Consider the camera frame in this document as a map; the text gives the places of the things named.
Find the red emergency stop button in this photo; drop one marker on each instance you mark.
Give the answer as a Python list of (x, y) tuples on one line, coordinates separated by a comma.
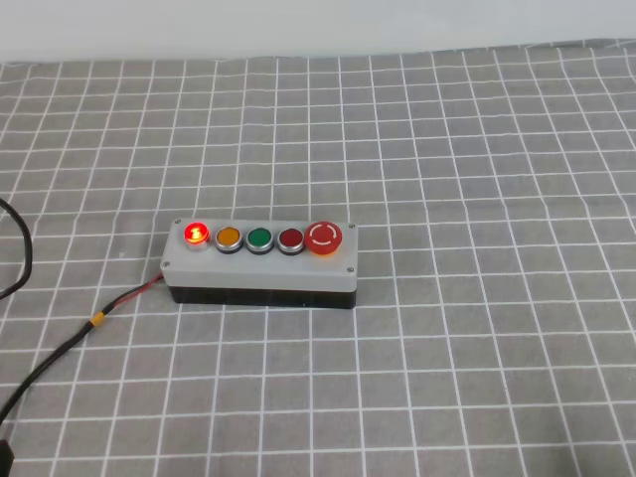
[(323, 238)]

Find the dark red push button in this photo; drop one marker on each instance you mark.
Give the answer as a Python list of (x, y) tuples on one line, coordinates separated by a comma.
[(290, 241)]

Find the green push button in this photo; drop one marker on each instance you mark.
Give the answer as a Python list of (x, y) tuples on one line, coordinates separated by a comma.
[(259, 241)]

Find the yellow push button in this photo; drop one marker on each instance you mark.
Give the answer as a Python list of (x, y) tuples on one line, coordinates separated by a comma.
[(228, 240)]

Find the grey checkered tablecloth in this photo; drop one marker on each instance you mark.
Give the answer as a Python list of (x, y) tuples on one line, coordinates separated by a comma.
[(494, 334)]

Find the red indicator light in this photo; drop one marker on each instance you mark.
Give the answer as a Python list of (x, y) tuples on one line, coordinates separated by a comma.
[(197, 236)]

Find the black object at corner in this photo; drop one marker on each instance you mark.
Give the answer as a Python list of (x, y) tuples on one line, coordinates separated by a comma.
[(6, 458)]

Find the grey button switch box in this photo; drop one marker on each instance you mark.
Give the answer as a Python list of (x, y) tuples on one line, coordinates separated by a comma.
[(272, 279)]

